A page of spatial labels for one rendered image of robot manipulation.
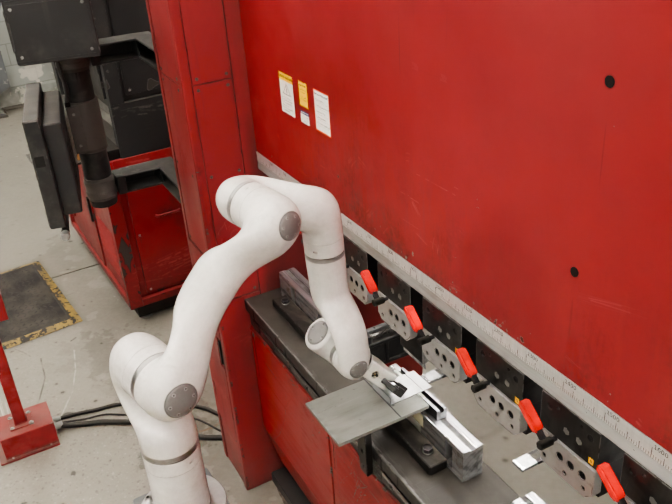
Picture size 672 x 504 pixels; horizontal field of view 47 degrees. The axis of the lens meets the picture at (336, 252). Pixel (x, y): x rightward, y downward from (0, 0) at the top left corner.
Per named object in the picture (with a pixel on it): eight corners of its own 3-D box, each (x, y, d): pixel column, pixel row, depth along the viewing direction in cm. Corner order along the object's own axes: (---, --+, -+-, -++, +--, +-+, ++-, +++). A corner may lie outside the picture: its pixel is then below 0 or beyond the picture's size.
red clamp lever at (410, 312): (403, 306, 177) (421, 344, 174) (418, 301, 178) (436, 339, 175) (400, 309, 178) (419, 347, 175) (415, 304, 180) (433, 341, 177)
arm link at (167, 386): (149, 398, 159) (188, 438, 148) (104, 382, 151) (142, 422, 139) (275, 195, 163) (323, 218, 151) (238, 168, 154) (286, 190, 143)
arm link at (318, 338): (372, 352, 183) (353, 333, 191) (338, 328, 175) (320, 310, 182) (349, 379, 183) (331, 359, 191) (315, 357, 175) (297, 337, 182)
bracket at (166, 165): (113, 186, 297) (110, 169, 294) (173, 171, 307) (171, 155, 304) (142, 224, 266) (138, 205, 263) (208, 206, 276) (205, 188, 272)
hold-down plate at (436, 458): (368, 409, 213) (367, 401, 212) (384, 402, 215) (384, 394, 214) (429, 476, 190) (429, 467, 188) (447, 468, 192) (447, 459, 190)
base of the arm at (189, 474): (157, 557, 158) (140, 492, 149) (129, 499, 173) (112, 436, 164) (240, 516, 166) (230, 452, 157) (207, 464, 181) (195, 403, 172)
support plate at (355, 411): (305, 406, 198) (305, 403, 198) (391, 371, 209) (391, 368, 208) (338, 447, 184) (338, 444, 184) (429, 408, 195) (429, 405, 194)
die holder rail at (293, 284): (281, 295, 269) (278, 271, 265) (296, 290, 272) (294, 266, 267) (351, 367, 230) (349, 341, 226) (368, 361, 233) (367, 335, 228)
